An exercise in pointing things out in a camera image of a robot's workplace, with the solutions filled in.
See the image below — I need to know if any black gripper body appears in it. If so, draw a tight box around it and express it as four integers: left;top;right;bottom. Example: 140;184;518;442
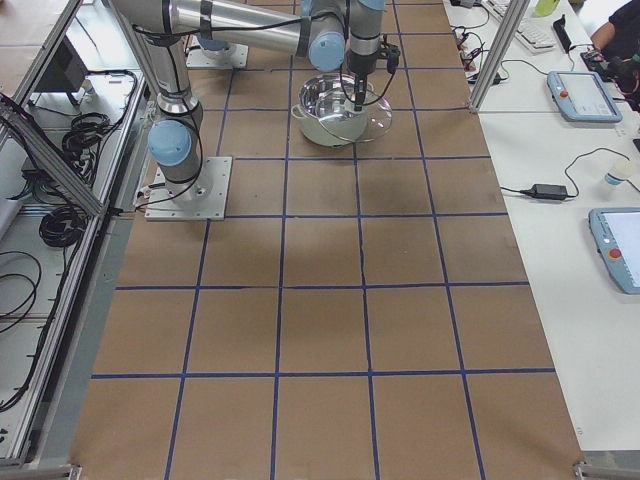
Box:
348;50;371;79

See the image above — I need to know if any glass pot lid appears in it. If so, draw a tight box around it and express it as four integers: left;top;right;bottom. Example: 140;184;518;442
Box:
312;88;393;146

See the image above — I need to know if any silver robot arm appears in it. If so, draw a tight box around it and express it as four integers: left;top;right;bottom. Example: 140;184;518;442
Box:
113;1;350;207
296;1;384;112

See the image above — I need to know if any white electric cooking pot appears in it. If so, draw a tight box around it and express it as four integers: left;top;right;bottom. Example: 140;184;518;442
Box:
290;73;377;147

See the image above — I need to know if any white keyboard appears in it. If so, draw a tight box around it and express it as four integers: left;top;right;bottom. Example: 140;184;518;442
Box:
482;0;557;54

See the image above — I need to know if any black power adapter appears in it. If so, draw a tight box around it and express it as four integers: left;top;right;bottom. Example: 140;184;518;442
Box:
520;183;569;201

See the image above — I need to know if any far teach pendant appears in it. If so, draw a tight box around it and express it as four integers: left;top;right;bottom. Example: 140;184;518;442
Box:
546;71;622;123

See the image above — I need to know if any teach pendant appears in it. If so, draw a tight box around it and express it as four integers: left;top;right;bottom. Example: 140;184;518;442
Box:
546;71;622;123
588;207;639;295

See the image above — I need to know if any white plastic cup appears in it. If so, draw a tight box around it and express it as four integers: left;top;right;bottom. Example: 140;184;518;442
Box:
604;160;636;186

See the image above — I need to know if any near teach pendant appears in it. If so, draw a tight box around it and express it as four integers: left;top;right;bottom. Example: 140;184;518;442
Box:
588;207;639;295

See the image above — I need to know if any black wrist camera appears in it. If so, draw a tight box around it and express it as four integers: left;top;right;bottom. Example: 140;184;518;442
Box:
383;43;401;74

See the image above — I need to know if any aluminium frame post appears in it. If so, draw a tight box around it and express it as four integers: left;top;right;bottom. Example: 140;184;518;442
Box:
469;0;529;113

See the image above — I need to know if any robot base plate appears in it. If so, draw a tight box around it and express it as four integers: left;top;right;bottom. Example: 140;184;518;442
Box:
144;156;232;221

